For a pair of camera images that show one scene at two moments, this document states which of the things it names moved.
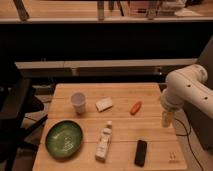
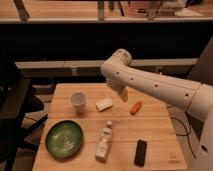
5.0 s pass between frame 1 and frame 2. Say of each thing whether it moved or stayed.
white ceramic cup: stayed
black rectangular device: stayed
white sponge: stayed
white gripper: moved
